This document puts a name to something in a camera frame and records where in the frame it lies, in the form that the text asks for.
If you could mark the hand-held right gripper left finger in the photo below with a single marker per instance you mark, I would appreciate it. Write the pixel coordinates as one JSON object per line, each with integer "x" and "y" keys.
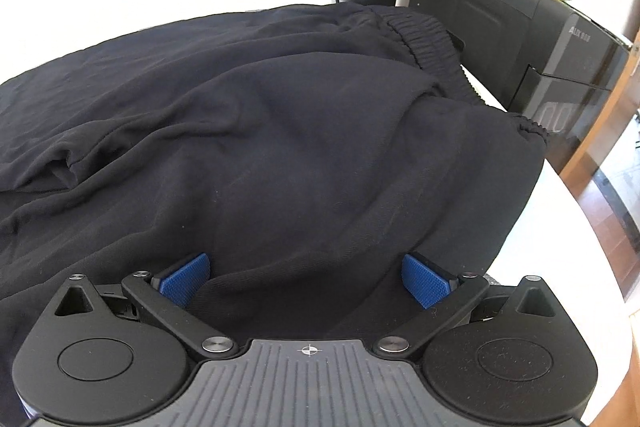
{"x": 185, "y": 279}

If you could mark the black pants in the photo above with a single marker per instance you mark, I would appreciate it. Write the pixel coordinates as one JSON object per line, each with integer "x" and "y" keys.
{"x": 275, "y": 132}

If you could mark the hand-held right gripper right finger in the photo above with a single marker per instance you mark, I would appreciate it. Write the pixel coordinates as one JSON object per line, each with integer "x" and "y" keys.
{"x": 425, "y": 279}

